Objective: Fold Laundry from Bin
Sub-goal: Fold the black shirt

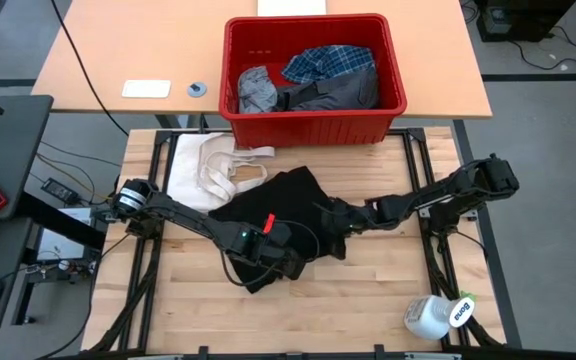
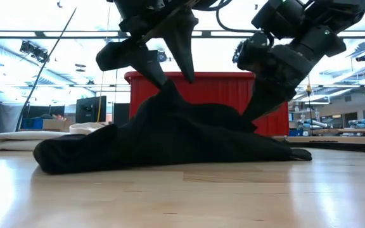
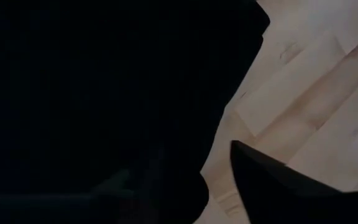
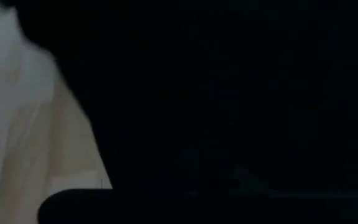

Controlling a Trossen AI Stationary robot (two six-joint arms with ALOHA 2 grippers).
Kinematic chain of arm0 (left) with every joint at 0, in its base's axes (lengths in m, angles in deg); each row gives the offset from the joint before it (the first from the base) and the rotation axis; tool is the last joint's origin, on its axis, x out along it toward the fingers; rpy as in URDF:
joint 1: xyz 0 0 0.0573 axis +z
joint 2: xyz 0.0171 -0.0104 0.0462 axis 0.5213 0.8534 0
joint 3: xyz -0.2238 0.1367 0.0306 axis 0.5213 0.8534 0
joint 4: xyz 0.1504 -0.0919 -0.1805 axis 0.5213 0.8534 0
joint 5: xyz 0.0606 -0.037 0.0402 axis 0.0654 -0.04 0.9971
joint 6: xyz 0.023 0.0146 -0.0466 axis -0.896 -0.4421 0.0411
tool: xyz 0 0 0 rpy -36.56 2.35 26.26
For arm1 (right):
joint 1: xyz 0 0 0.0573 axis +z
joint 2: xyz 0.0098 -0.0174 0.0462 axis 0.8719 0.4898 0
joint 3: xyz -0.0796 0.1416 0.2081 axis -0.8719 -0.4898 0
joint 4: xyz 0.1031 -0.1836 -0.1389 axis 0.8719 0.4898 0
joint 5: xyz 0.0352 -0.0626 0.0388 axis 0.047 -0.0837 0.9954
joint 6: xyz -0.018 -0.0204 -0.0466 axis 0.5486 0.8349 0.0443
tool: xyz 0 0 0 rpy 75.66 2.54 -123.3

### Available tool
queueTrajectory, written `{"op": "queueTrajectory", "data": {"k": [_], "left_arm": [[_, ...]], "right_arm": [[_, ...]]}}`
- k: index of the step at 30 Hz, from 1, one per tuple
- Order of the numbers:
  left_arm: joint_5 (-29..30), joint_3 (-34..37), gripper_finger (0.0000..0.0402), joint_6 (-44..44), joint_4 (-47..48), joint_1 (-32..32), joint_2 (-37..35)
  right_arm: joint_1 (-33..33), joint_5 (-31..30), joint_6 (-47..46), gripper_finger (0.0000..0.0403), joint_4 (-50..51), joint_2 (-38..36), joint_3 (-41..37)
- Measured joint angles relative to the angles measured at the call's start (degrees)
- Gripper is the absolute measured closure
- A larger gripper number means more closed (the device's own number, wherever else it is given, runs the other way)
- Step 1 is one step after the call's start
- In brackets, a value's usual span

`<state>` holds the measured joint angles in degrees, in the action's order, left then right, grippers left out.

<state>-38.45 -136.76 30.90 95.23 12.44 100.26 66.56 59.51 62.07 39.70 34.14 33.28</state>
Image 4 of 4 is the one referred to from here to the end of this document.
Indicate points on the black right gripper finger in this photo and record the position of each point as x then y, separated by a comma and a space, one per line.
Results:
247, 183

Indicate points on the black garment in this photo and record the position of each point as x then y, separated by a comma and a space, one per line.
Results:
197, 93

